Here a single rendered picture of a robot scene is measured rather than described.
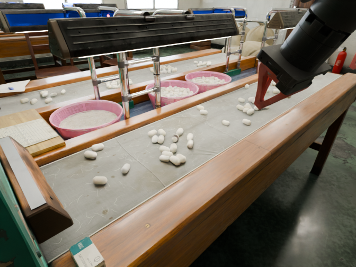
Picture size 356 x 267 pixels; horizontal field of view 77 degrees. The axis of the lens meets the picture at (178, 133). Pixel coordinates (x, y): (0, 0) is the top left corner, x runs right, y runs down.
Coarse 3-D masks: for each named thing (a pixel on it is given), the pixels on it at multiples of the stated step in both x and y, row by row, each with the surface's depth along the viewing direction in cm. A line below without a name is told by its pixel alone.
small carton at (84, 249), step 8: (88, 240) 39; (72, 248) 38; (80, 248) 38; (88, 248) 38; (96, 248) 38; (72, 256) 38; (80, 256) 36; (88, 256) 36; (96, 256) 36; (80, 264) 35; (88, 264) 35; (96, 264) 35; (104, 264) 36
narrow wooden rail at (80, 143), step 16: (240, 80) 127; (256, 80) 132; (192, 96) 104; (208, 96) 105; (160, 112) 89; (176, 112) 94; (112, 128) 77; (128, 128) 79; (80, 144) 69; (48, 160) 64
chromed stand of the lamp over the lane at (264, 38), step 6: (270, 12) 125; (300, 12) 114; (264, 30) 130; (276, 30) 140; (264, 36) 132; (276, 36) 141; (264, 42) 133; (276, 42) 143; (258, 60) 140; (258, 66) 141; (258, 72) 142
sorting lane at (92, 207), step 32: (224, 96) 112; (160, 128) 83; (192, 128) 83; (224, 128) 83; (256, 128) 84; (64, 160) 66; (96, 160) 66; (128, 160) 66; (192, 160) 66; (64, 192) 55; (96, 192) 55; (128, 192) 55; (96, 224) 47
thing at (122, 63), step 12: (120, 12) 64; (132, 12) 60; (144, 12) 57; (156, 12) 74; (168, 12) 71; (180, 12) 67; (156, 48) 82; (120, 60) 74; (132, 60) 78; (144, 60) 80; (156, 60) 84; (120, 72) 76; (156, 72) 86; (120, 84) 78; (156, 84) 88; (132, 96) 83; (156, 96) 91; (156, 108) 94
